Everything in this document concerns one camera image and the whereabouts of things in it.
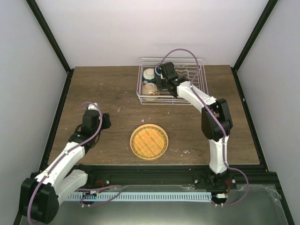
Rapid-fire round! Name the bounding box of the small white bowl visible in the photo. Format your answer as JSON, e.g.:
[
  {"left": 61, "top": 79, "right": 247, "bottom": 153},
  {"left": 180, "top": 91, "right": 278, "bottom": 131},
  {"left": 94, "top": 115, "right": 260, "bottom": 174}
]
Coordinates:
[{"left": 141, "top": 82, "right": 160, "bottom": 96}]

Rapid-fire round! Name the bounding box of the dark blue mug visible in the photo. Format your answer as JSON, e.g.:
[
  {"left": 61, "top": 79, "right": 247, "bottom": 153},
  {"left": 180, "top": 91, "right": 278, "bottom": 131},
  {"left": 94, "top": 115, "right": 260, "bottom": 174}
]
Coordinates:
[{"left": 154, "top": 67, "right": 162, "bottom": 78}]

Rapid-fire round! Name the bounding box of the white bowl teal outside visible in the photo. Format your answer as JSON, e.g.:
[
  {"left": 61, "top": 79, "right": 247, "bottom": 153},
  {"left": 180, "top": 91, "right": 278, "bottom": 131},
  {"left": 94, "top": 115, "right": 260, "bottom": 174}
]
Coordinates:
[{"left": 142, "top": 68, "right": 156, "bottom": 84}]

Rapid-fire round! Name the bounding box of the white wire dish rack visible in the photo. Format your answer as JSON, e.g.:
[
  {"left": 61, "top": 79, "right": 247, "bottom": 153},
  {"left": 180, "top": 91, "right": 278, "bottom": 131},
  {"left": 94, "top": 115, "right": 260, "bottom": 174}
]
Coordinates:
[{"left": 136, "top": 56, "right": 209, "bottom": 105}]

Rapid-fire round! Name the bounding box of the round bamboo steamer tray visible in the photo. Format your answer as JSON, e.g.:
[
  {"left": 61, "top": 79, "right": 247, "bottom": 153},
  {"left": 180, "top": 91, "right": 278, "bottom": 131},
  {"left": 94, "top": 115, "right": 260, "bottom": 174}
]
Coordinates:
[{"left": 129, "top": 124, "right": 169, "bottom": 161}]

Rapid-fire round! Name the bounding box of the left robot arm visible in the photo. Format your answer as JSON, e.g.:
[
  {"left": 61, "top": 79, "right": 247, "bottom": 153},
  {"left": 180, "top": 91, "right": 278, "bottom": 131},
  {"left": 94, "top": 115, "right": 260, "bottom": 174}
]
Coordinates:
[{"left": 19, "top": 106, "right": 111, "bottom": 224}]

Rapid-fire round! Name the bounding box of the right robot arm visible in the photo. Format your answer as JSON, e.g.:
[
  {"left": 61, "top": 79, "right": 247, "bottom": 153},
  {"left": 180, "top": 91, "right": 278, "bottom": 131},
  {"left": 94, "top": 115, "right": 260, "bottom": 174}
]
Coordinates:
[{"left": 154, "top": 62, "right": 233, "bottom": 189}]

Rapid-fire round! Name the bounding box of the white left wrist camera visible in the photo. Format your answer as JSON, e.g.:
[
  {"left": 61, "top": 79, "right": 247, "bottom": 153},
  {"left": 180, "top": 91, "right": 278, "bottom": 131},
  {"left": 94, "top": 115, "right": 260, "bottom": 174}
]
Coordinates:
[{"left": 87, "top": 102, "right": 99, "bottom": 111}]

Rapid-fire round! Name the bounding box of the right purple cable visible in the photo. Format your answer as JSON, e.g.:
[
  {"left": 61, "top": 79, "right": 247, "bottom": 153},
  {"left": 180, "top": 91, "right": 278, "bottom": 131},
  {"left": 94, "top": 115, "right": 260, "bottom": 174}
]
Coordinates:
[{"left": 161, "top": 48, "right": 250, "bottom": 207}]

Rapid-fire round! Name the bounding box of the light blue slotted cable duct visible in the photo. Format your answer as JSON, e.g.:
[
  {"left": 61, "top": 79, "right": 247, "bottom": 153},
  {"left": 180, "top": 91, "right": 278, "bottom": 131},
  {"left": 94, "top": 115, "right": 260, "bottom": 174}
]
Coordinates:
[{"left": 67, "top": 192, "right": 211, "bottom": 202}]

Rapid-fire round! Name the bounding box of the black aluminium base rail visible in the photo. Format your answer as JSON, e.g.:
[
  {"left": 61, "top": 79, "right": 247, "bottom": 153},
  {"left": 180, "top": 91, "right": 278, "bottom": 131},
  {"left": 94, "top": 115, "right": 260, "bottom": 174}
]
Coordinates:
[{"left": 30, "top": 164, "right": 277, "bottom": 190}]

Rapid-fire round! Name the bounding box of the right black frame post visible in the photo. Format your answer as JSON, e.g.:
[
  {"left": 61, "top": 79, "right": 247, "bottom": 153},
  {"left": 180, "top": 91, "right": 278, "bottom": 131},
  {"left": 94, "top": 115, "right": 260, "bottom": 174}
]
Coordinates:
[{"left": 233, "top": 0, "right": 279, "bottom": 70}]

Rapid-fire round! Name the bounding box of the black frame post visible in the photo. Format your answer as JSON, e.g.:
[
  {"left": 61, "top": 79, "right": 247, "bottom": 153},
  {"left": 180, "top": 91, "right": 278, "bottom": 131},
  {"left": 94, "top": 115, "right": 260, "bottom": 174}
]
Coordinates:
[
  {"left": 25, "top": 0, "right": 72, "bottom": 74},
  {"left": 233, "top": 0, "right": 279, "bottom": 70}
]

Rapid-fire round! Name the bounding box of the left black frame post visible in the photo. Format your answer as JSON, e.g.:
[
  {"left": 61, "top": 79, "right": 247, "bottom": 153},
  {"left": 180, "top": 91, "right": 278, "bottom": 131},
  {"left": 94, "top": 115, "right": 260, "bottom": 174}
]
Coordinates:
[{"left": 25, "top": 0, "right": 72, "bottom": 74}]

